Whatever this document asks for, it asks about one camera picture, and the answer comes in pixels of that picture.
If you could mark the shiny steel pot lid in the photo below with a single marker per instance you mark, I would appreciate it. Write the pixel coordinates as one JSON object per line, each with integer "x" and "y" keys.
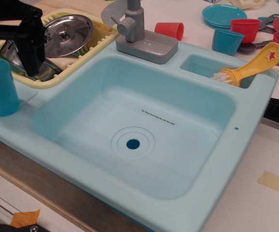
{"x": 67, "y": 34}

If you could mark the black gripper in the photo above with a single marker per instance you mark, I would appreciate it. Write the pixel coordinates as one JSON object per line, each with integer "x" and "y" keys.
{"x": 22, "y": 22}

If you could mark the beige masking tape strip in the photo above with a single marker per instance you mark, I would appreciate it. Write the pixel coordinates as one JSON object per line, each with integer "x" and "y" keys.
{"x": 269, "y": 180}

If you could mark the light blue toy sink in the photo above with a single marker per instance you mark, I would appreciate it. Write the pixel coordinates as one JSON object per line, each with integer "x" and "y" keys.
{"x": 158, "y": 143}

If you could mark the wooden sink base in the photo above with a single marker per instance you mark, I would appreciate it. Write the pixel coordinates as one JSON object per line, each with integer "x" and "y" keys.
{"x": 81, "y": 209}

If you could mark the tall blue plastic cup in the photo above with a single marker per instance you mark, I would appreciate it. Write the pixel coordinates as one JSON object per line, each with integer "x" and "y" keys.
{"x": 9, "y": 101}

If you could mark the black device with screw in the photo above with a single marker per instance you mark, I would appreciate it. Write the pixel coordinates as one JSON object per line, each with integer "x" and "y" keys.
{"x": 29, "y": 228}

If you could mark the short blue plastic cup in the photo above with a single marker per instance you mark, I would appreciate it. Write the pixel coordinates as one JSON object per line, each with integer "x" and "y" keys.
{"x": 226, "y": 41}

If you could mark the grey toy faucet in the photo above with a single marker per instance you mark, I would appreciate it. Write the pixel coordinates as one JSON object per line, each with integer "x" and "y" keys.
{"x": 135, "y": 40}

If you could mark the grey plastic utensil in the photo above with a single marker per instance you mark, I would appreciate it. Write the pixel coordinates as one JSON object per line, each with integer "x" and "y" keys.
{"x": 264, "y": 24}

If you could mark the white plastic plate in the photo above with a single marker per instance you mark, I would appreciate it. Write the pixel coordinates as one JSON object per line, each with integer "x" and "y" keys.
{"x": 112, "y": 13}

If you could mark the red cup upright middle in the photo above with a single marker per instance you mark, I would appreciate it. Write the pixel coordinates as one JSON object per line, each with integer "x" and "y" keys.
{"x": 247, "y": 27}

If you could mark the yellow dish brush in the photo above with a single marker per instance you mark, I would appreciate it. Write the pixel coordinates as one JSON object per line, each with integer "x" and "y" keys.
{"x": 266, "y": 59}

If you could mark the grey plastic spoon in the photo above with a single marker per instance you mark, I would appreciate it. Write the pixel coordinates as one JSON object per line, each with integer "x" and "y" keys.
{"x": 251, "y": 47}

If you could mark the orange tape piece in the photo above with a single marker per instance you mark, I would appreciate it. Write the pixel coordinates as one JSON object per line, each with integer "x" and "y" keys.
{"x": 22, "y": 219}

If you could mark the stack of blue plates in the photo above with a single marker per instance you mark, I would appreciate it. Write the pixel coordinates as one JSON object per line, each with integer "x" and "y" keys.
{"x": 220, "y": 15}

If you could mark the red cup lying sideways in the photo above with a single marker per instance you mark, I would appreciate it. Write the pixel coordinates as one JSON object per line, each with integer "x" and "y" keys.
{"x": 171, "y": 29}

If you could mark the cream plastic object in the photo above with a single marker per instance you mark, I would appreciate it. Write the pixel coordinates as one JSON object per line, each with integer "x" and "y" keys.
{"x": 248, "y": 4}

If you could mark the pale yellow dish rack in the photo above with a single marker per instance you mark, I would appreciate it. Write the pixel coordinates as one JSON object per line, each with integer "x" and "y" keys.
{"x": 101, "y": 37}

